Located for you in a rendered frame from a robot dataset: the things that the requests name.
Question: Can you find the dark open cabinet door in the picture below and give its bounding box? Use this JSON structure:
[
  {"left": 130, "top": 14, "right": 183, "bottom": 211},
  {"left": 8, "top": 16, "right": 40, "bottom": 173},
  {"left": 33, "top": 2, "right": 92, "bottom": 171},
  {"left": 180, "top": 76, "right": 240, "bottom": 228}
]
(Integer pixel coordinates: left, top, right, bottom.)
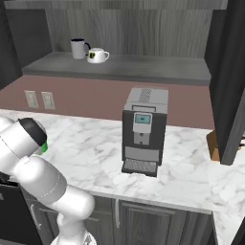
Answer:
[
  {"left": 0, "top": 0, "right": 24, "bottom": 91},
  {"left": 204, "top": 0, "right": 245, "bottom": 167}
]

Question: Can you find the silver cabinet handle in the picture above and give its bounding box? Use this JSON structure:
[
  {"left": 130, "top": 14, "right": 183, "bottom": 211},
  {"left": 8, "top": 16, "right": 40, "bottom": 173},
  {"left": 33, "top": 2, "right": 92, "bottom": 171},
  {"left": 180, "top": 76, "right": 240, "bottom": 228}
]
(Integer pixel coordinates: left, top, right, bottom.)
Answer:
[
  {"left": 114, "top": 198, "right": 122, "bottom": 230},
  {"left": 30, "top": 204, "right": 43, "bottom": 231}
]

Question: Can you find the brown wooden block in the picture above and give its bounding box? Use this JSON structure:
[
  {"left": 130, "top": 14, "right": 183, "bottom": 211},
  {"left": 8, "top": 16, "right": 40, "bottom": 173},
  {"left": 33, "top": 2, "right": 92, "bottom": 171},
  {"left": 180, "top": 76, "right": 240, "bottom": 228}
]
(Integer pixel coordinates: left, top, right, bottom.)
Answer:
[{"left": 206, "top": 129, "right": 222, "bottom": 163}]

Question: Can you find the grey base cabinet door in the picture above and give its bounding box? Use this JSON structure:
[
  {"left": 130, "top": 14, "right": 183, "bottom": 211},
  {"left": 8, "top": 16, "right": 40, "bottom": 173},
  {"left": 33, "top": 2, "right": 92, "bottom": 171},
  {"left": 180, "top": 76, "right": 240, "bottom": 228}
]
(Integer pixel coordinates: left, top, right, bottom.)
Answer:
[
  {"left": 118, "top": 200, "right": 189, "bottom": 245},
  {"left": 37, "top": 194, "right": 117, "bottom": 245}
]

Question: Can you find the round white mug with print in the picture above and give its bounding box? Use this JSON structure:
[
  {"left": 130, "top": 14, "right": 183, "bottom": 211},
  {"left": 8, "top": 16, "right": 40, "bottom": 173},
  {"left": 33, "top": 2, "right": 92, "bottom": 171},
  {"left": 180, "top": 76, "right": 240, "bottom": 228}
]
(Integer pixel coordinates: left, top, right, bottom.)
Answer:
[{"left": 86, "top": 47, "right": 111, "bottom": 65}]

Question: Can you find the white wall outlet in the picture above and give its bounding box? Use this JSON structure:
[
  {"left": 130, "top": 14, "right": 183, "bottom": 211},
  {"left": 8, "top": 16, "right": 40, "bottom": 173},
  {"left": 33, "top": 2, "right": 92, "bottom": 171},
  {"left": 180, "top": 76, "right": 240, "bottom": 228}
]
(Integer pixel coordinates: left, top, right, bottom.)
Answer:
[
  {"left": 40, "top": 91, "right": 56, "bottom": 111},
  {"left": 24, "top": 90, "right": 40, "bottom": 109}
]

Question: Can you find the tall white mug dark rim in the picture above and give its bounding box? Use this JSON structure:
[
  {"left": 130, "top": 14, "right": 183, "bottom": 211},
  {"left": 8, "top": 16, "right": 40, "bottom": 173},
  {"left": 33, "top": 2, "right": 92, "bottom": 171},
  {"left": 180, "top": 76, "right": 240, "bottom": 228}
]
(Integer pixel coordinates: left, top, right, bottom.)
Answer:
[{"left": 70, "top": 37, "right": 92, "bottom": 60}]

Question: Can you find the grey wooden wall cabinet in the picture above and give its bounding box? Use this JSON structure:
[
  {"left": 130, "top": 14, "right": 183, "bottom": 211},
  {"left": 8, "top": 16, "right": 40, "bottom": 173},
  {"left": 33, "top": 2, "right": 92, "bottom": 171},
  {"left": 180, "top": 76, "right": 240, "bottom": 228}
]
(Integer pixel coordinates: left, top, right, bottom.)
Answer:
[{"left": 4, "top": 0, "right": 230, "bottom": 87}]

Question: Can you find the black dishwasher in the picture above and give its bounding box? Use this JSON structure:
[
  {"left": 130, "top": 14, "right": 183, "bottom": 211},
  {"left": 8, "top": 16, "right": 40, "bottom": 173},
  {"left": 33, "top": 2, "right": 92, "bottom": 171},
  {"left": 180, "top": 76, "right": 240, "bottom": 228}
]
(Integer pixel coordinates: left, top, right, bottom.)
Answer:
[{"left": 0, "top": 173, "right": 44, "bottom": 245}]

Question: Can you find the grey coffee machine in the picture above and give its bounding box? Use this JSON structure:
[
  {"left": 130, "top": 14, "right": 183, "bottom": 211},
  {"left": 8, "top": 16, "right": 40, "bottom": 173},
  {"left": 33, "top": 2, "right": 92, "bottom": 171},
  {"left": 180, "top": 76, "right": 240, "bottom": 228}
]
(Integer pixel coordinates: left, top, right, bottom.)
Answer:
[{"left": 121, "top": 86, "right": 169, "bottom": 178}]

